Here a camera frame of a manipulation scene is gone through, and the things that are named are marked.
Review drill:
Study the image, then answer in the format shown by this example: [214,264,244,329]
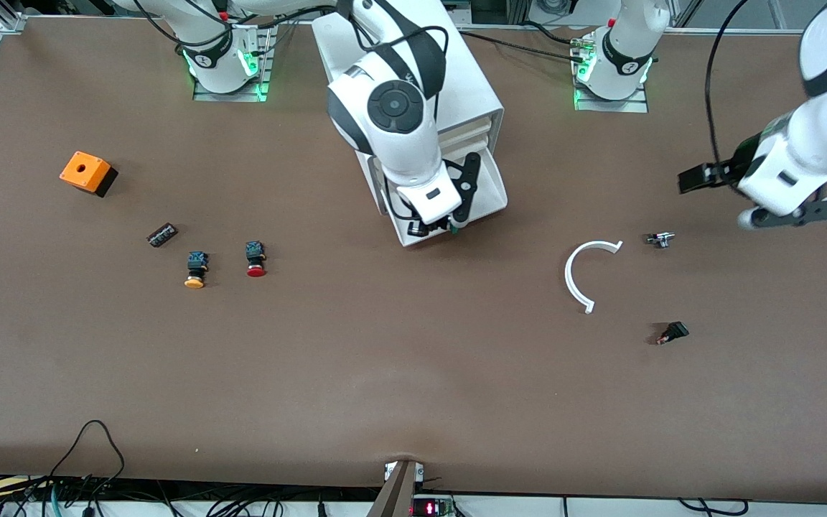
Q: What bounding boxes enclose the white drawer cabinet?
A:
[311,7,505,216]

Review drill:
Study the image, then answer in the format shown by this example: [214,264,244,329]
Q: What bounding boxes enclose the yellow mushroom push button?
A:
[184,251,210,289]

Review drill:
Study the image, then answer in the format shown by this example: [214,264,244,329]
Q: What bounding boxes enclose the brown support strut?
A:
[367,460,420,517]

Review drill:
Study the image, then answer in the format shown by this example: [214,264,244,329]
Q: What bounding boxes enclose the device with red display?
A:
[411,494,456,517]

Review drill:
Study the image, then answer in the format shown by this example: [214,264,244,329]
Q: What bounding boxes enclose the black right camera mount plate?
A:
[448,153,483,225]

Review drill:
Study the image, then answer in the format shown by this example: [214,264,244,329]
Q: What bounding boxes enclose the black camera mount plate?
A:
[749,197,827,229]
[448,153,483,225]

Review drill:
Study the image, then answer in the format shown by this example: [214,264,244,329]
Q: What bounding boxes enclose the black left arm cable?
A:
[704,0,753,169]

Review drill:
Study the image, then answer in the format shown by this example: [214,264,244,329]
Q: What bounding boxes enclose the black left camera mount plate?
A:
[749,197,827,229]

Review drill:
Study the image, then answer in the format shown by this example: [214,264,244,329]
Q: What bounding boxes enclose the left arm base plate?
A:
[573,27,650,113]

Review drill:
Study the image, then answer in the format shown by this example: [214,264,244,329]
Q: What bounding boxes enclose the white half-ring clamp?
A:
[564,240,624,315]

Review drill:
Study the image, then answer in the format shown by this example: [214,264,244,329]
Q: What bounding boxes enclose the black cable across table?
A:
[457,20,587,62]

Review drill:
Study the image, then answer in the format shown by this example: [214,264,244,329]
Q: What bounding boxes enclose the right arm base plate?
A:
[192,20,276,103]

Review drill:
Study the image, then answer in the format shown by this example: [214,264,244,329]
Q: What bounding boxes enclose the orange button enclosure box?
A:
[60,151,119,198]

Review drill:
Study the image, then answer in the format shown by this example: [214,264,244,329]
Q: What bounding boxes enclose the black looped cable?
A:
[46,420,127,496]

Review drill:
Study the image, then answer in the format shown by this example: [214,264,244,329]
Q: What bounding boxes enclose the aluminium frame profile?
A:
[0,0,27,33]

